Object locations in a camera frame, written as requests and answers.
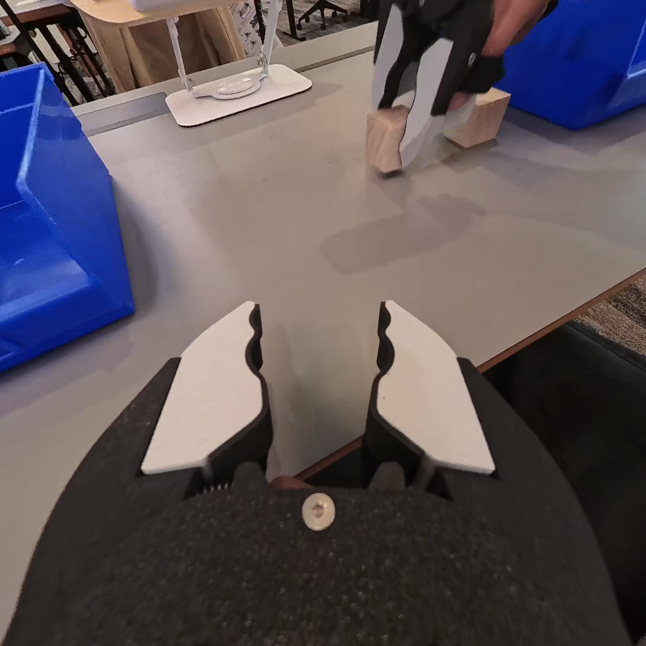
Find tan cloth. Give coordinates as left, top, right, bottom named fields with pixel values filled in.
left=83, top=10, right=248, bottom=94

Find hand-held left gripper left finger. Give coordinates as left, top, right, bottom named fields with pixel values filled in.
left=140, top=301, right=274, bottom=476

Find wooden cube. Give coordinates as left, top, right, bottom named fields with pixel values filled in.
left=366, top=105, right=410, bottom=176
left=444, top=88, right=511, bottom=148

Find white printed bag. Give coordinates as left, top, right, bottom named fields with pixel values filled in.
left=235, top=0, right=283, bottom=56

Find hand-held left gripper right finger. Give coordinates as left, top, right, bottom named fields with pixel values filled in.
left=364, top=300, right=497, bottom=486

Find wooden top desk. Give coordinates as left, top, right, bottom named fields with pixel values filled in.
left=0, top=0, right=119, bottom=107

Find person's right hand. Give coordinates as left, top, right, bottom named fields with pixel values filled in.
left=482, top=0, right=553, bottom=57

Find person's black pants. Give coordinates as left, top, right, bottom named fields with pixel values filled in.
left=295, top=320, right=646, bottom=646

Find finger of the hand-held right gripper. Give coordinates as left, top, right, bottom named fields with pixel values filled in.
left=372, top=7, right=404, bottom=109
left=400, top=38, right=455, bottom=168

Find white document stand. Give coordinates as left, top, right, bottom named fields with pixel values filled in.
left=129, top=0, right=313, bottom=127

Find black office chair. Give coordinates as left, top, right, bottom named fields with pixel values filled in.
left=297, top=0, right=365, bottom=30

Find grey table cable cover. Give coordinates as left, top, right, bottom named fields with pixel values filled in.
left=71, top=91, right=170, bottom=137

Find blue plastic bin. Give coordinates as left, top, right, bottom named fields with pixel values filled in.
left=0, top=63, right=135, bottom=374
left=502, top=0, right=646, bottom=131

